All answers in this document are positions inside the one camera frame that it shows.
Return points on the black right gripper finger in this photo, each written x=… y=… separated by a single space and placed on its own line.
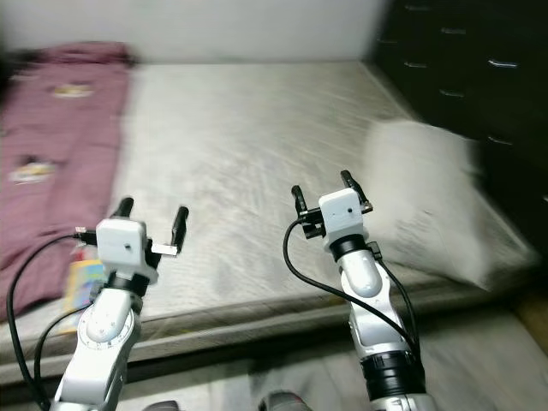
x=300 y=199
x=353 y=183

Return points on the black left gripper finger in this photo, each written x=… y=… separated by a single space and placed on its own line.
x=181 y=229
x=123 y=208

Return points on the yellow blue children's book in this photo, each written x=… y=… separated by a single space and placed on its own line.
x=81 y=287

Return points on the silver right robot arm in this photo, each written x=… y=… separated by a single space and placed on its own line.
x=377 y=308

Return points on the pink cartoon print blanket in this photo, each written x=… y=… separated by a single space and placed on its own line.
x=51 y=205

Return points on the white lettered pillow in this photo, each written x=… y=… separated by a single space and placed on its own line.
x=428 y=197

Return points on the grey quilted mattress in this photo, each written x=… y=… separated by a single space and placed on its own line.
x=248 y=137

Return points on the black tufted headboard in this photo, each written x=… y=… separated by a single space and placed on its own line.
x=471 y=86

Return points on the silver right robot leg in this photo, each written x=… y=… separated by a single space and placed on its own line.
x=287 y=401

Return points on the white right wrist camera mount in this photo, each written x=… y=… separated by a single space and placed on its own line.
x=341 y=212

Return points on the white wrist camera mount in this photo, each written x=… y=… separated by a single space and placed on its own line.
x=341 y=212
x=124 y=247

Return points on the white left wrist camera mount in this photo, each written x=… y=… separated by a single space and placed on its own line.
x=124 y=247

